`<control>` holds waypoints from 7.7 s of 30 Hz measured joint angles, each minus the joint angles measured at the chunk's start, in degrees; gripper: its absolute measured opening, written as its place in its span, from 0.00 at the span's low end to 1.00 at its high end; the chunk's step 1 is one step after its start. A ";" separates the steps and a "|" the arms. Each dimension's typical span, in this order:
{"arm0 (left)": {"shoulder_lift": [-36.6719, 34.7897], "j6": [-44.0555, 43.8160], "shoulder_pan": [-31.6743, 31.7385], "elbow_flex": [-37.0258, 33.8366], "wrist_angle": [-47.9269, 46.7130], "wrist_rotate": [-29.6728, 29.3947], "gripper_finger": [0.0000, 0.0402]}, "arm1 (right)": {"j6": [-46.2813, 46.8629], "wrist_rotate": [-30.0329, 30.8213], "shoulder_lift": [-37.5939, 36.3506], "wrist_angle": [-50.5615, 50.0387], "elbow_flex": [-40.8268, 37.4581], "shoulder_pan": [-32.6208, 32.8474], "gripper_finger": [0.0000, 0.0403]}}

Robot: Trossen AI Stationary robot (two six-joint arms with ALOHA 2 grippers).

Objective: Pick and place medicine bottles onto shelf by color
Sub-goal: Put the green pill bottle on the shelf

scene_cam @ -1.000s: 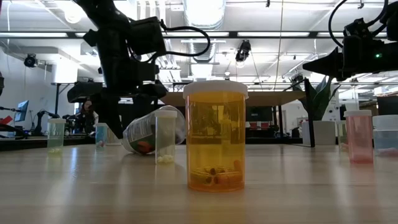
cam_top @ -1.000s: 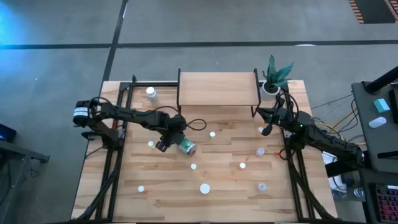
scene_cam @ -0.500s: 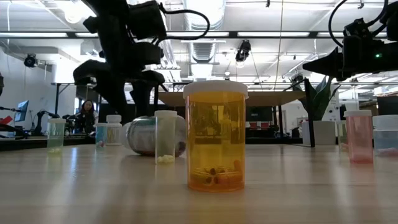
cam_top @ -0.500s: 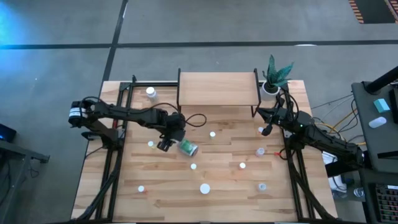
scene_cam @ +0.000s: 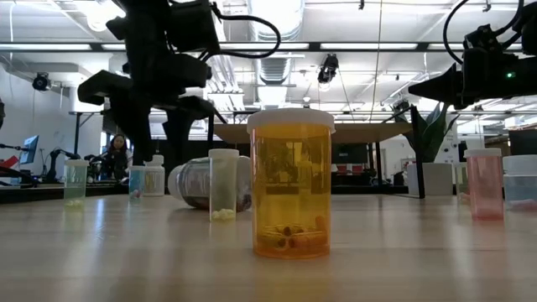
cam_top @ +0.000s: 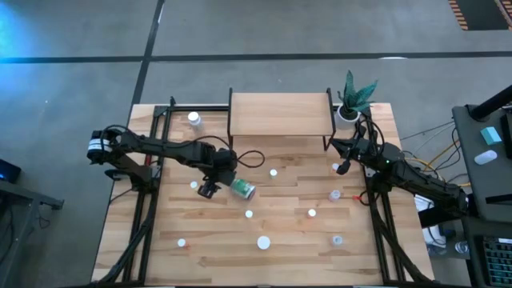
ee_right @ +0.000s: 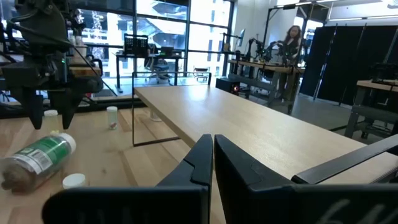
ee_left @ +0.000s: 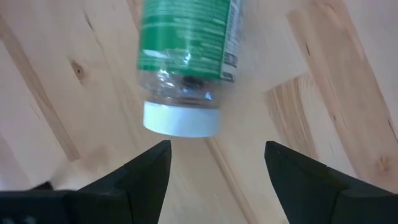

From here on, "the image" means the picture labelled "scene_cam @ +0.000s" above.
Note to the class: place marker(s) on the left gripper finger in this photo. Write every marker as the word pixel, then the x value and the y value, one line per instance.
pixel 109 88
pixel 180 121

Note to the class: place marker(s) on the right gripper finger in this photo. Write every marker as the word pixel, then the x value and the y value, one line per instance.
pixel 444 88

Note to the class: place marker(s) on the large gummy vitamin bottle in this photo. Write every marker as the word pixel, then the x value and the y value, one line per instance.
pixel 191 184

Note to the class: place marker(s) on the white plastic pill bottle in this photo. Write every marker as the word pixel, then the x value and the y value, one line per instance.
pixel 155 180

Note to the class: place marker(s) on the small blue pill vial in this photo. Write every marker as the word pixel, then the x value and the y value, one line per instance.
pixel 136 182

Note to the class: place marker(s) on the clear vial with pale pills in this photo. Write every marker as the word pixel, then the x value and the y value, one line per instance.
pixel 223 184

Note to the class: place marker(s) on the clear vial with pink pills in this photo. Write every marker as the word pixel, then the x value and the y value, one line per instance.
pixel 460 180

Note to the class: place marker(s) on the green tinted clear pill vial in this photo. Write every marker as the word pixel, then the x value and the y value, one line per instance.
pixel 75 180

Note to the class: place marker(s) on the black background robot arm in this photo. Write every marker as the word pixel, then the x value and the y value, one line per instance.
pixel 53 161

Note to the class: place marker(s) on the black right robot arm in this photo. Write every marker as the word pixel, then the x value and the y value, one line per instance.
pixel 526 25

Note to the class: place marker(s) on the green snake plant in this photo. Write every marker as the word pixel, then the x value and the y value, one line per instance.
pixel 432 134

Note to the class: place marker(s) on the large black screen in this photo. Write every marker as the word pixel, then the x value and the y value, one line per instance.
pixel 523 142

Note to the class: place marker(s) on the person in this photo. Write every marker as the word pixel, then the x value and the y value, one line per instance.
pixel 117 159

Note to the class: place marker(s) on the white plant pot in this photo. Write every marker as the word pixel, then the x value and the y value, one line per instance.
pixel 436 178

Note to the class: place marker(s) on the background computer monitor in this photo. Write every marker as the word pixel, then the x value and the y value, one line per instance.
pixel 30 150

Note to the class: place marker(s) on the black background monitor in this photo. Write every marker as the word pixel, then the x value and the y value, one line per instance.
pixel 350 153

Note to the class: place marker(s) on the red angled panel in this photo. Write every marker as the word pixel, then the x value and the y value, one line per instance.
pixel 9 161

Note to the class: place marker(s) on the large amber pill bottle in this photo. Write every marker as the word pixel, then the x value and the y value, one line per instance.
pixel 289 189

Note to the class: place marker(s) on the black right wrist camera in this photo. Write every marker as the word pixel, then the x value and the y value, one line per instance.
pixel 482 40

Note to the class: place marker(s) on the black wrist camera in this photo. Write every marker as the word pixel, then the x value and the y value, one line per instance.
pixel 482 40
pixel 191 25

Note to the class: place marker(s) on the black ceiling light rail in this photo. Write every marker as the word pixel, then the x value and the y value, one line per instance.
pixel 423 46

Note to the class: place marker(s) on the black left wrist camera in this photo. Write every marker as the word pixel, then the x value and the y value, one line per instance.
pixel 191 25

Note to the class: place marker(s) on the black background table frame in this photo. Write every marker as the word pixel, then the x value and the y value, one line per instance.
pixel 76 134

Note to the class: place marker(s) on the wooden shelf with black frame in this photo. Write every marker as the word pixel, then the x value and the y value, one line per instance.
pixel 369 132

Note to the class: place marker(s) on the black hanging overhead camera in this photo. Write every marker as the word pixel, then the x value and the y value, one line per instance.
pixel 329 67

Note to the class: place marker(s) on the silver ceiling duct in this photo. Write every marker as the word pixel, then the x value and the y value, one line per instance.
pixel 274 25

